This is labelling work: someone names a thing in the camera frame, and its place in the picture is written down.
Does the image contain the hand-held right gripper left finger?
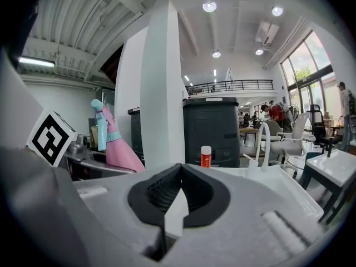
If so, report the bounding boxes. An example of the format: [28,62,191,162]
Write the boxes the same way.
[0,146,183,267]

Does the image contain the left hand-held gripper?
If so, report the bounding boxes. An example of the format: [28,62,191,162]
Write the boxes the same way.
[26,108,91,168]

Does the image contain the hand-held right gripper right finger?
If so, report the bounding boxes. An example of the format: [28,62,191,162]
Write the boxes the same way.
[160,163,326,267]

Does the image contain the pink spray bottle teal trigger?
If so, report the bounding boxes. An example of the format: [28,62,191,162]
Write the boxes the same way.
[91,98,146,174]

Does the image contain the orange bottle white cap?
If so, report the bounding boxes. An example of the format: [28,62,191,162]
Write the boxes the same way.
[200,145,213,168]

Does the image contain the cardboard box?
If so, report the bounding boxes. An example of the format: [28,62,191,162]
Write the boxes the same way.
[90,125,100,150]

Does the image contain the dark grey basin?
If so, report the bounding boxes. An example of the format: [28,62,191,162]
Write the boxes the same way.
[65,151,137,182]

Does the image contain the white soap pump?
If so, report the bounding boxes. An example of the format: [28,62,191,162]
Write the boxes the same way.
[242,152,260,178]

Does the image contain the fluorescent tube light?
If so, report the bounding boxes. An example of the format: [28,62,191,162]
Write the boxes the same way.
[18,56,56,68]

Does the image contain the narrow dark grey cabinet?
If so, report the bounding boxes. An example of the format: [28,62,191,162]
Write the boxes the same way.
[127,107,146,159]

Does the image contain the white curved faucet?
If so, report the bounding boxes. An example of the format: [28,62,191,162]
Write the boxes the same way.
[255,121,271,174]

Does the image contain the wooden table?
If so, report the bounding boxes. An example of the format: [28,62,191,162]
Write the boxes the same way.
[239,127,261,147]

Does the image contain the large dark grey cabinet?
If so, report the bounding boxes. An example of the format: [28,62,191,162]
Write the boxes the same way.
[182,96,241,169]

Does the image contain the white office chair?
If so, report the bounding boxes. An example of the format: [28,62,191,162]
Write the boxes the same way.
[270,112,317,175]

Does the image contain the white sink on dark stand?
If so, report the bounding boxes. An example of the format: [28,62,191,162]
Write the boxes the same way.
[301,148,356,225]

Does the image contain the black office chair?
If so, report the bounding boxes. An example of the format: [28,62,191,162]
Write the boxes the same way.
[306,103,343,153]

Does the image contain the black balcony railing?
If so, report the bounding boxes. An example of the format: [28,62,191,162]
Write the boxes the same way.
[185,79,274,96]

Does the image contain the large glass window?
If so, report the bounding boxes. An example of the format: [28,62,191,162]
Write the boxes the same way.
[279,30,335,115]

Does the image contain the ceiling air conditioner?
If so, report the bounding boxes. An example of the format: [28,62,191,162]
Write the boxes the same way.
[255,21,280,46]

